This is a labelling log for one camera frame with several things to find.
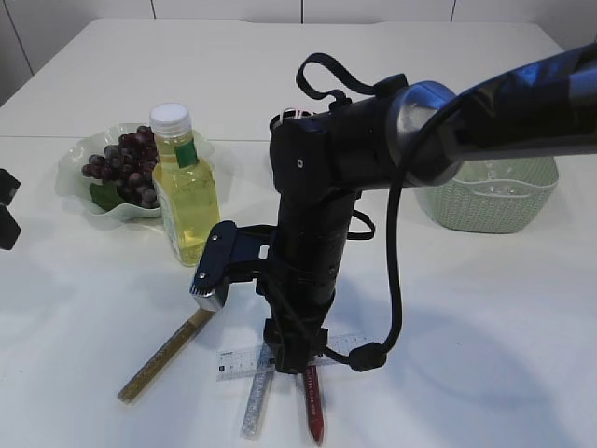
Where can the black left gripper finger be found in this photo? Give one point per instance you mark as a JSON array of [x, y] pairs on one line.
[[9, 229], [9, 186]]

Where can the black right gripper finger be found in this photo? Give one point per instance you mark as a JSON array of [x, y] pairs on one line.
[[291, 365]]

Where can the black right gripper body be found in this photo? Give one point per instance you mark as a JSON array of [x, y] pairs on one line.
[[297, 336]]

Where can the silver glitter pen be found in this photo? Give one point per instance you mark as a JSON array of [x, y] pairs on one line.
[[255, 404]]

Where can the red glitter pen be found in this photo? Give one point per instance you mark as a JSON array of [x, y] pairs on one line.
[[313, 403]]

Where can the clear plastic ruler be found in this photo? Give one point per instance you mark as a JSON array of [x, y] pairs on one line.
[[235, 364]]

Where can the gold glitter pen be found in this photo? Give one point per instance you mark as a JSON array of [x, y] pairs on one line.
[[163, 356]]

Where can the purple grape bunch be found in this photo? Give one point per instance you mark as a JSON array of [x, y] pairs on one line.
[[124, 171]]

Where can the yellow tea bottle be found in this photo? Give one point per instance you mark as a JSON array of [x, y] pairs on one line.
[[184, 182]]

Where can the pink scissors with purple sheath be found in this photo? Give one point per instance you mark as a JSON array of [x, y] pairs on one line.
[[295, 113]]

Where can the clear plastic sheet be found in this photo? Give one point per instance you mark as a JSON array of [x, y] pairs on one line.
[[496, 179]]

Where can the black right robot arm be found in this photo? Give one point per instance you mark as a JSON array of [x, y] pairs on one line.
[[400, 135]]

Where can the black mesh pen cup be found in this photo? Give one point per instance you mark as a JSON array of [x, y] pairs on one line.
[[275, 122]]

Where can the green woven plastic basket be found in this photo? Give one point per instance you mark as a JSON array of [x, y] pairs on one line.
[[456, 206]]

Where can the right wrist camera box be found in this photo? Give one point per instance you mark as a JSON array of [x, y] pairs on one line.
[[230, 255]]

